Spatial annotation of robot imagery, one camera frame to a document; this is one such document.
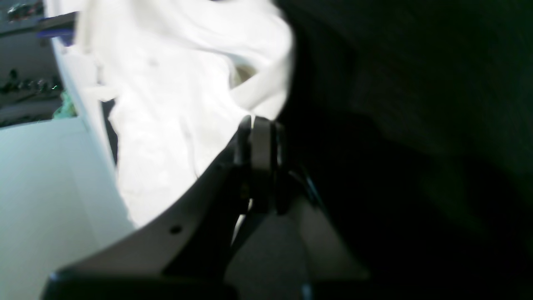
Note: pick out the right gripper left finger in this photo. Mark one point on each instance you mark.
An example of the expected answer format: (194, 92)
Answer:
(182, 254)

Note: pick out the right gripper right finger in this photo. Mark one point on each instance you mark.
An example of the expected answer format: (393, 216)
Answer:
(326, 269)

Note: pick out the black table cloth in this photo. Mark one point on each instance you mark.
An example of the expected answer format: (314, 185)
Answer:
(413, 119)

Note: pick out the white frame right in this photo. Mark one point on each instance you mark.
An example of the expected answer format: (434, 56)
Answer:
(59, 200)

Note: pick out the white T-shirt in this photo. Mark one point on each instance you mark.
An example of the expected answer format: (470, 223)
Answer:
(182, 75)

